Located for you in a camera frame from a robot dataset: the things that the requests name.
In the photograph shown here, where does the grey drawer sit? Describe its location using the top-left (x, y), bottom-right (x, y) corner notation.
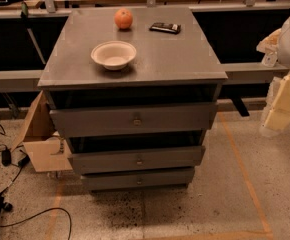
top-left (68, 146), bottom-right (205, 175)
top-left (50, 102), bottom-right (217, 137)
top-left (81, 167), bottom-right (195, 191)

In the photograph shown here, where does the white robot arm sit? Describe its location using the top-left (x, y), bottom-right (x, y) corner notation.
top-left (256, 16), bottom-right (290, 137)

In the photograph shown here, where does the grey bottom drawer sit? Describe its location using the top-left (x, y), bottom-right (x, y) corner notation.
top-left (81, 167), bottom-right (195, 191)

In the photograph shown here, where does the grey wooden drawer cabinet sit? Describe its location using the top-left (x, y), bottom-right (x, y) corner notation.
top-left (37, 5), bottom-right (229, 192)

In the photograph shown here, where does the grey top drawer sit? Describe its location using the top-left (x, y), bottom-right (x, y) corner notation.
top-left (50, 102), bottom-right (217, 137)

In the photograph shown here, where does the clear sanitizer bottle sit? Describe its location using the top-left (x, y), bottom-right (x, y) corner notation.
top-left (261, 51), bottom-right (277, 67)

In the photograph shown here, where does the black snack bar packet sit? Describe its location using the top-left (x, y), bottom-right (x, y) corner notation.
top-left (149, 22), bottom-right (181, 35)

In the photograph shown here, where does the white paper bowl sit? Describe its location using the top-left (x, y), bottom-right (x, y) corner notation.
top-left (91, 41), bottom-right (137, 70)

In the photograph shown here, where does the orange fruit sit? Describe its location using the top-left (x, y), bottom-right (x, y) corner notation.
top-left (114, 8), bottom-right (133, 30)

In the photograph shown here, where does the brown cardboard box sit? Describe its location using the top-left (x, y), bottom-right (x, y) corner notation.
top-left (11, 92), bottom-right (72, 172)

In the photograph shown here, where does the black power adapter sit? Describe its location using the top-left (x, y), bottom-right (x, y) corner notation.
top-left (1, 148), bottom-right (11, 166)

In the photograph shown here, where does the black floor cable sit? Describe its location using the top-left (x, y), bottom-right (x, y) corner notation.
top-left (0, 206), bottom-right (73, 240)

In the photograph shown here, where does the grey metal rail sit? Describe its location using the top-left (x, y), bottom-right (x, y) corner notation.
top-left (0, 63), bottom-right (288, 93)

